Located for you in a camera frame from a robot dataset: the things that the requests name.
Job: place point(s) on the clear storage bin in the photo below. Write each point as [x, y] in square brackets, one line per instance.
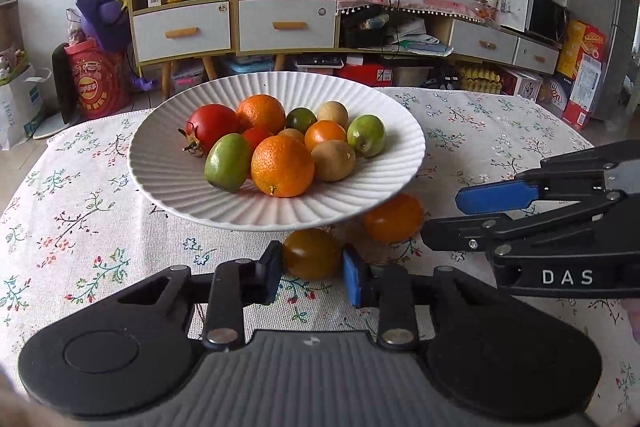
[187, 74]

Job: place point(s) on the low wooden sideboard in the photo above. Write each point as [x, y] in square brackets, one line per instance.
[465, 34]

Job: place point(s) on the floral tablecloth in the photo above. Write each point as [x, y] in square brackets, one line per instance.
[75, 232]

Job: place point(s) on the white ribbed plate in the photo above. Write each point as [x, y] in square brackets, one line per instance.
[165, 187]

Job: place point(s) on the white paper bag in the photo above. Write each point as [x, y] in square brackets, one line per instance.
[17, 107]

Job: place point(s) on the tan longan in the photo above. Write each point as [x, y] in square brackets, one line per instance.
[332, 159]
[332, 113]
[291, 134]

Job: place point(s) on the purple plush toy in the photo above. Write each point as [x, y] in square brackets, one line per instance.
[102, 9]

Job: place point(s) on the orange cherry tomato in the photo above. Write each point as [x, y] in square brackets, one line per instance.
[393, 218]
[325, 134]

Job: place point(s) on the brownish cherry tomato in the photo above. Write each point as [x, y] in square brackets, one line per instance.
[311, 254]

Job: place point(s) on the glass jar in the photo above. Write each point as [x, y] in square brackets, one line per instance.
[481, 7]

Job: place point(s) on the mandarin orange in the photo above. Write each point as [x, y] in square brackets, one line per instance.
[282, 167]
[260, 111]

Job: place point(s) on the pale green jujube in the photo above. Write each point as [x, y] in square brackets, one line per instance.
[366, 135]

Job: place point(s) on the stuffed toy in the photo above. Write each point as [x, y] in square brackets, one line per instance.
[10, 59]

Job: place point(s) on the white and blue papers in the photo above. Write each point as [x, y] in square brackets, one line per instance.
[422, 38]

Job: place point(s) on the orange printed carton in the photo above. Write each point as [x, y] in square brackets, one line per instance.
[580, 44]

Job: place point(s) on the dark green cherry tomato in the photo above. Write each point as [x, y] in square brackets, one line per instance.
[300, 119]

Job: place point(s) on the red cherry tomato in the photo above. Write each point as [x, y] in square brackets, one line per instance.
[212, 124]
[256, 137]

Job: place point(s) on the yellow egg cartons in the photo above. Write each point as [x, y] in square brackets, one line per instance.
[480, 77]

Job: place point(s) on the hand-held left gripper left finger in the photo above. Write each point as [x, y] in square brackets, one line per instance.
[272, 274]

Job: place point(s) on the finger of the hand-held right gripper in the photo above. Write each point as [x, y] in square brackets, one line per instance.
[495, 198]
[450, 234]

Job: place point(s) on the white printed box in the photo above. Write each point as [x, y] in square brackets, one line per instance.
[522, 84]

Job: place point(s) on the red box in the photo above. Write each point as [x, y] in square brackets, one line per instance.
[367, 74]

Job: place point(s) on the red printed bucket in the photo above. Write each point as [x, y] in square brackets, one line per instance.
[95, 82]

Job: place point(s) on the white microwave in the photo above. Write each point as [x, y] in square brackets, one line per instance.
[542, 17]

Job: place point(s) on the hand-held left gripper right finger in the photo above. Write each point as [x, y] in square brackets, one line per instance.
[352, 279]

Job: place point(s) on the black panel on white base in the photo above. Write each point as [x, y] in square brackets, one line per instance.
[62, 82]

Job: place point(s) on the clear bin with blue lid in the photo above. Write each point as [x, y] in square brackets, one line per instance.
[247, 67]

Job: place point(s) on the red and white carton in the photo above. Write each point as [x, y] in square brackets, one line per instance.
[589, 97]

